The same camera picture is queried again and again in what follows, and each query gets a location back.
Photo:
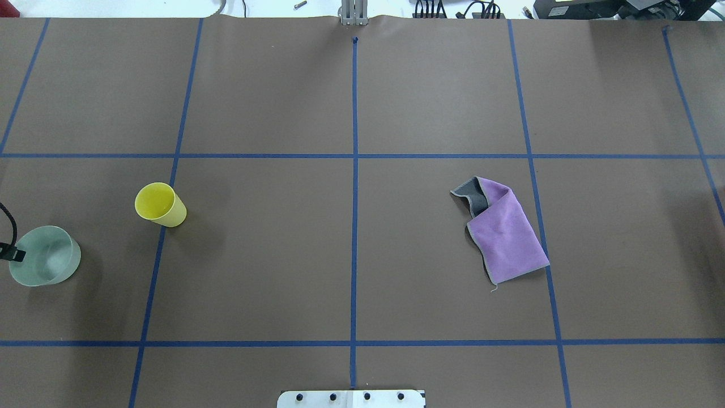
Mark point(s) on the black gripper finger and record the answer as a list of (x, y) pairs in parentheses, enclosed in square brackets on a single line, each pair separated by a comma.
[(11, 253)]

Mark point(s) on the green bowl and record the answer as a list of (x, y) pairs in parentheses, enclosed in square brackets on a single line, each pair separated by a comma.
[(51, 256)]

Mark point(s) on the yellow plastic cup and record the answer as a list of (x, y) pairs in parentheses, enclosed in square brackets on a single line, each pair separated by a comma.
[(159, 203)]

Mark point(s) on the purple grey cloth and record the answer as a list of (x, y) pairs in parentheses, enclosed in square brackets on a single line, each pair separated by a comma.
[(501, 230)]

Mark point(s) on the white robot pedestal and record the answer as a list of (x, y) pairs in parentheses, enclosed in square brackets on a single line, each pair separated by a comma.
[(353, 398)]

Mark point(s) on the aluminium frame post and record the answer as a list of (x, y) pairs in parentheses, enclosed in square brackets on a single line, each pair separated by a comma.
[(353, 13)]

